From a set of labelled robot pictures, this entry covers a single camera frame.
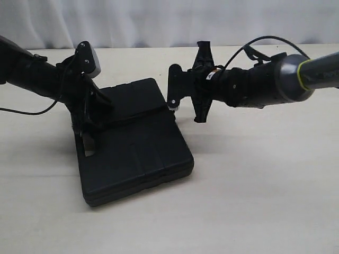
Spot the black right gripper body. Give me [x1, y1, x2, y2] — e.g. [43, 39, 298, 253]
[190, 41, 222, 123]

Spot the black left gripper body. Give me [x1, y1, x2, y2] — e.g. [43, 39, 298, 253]
[56, 54, 92, 132]

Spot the black braided rope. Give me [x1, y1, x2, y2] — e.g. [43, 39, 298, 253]
[71, 104, 174, 133]

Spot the black plastic carry case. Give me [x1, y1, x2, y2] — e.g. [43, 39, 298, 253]
[75, 78, 194, 207]

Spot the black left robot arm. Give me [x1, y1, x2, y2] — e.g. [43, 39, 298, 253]
[1, 37, 114, 134]

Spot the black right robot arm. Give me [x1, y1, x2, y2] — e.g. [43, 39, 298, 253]
[192, 46, 338, 123]

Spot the white backdrop curtain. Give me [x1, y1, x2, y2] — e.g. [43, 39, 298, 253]
[1, 1, 338, 49]

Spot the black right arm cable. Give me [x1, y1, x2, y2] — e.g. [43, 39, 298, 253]
[222, 35, 312, 69]

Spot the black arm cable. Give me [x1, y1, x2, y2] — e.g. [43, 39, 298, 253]
[0, 60, 72, 116]
[222, 35, 312, 69]

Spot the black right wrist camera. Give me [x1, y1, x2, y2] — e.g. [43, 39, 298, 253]
[167, 63, 197, 111]

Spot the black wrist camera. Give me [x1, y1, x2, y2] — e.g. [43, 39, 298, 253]
[167, 63, 197, 111]
[76, 41, 101, 79]

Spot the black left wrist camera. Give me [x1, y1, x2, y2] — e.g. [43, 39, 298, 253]
[76, 41, 101, 79]

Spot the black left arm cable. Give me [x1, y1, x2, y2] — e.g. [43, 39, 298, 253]
[0, 60, 72, 116]

